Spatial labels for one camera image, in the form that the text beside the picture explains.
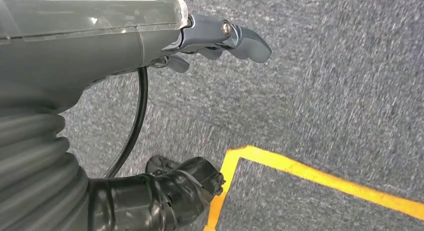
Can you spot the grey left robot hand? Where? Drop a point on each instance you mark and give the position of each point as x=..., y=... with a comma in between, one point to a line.
x=82, y=50

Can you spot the yellow floor tape square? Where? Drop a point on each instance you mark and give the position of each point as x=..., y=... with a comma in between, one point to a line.
x=314, y=176

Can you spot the black metal bracket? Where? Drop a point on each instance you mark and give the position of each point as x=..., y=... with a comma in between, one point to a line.
x=159, y=165

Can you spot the black taped mount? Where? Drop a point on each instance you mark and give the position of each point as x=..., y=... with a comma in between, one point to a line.
x=139, y=203

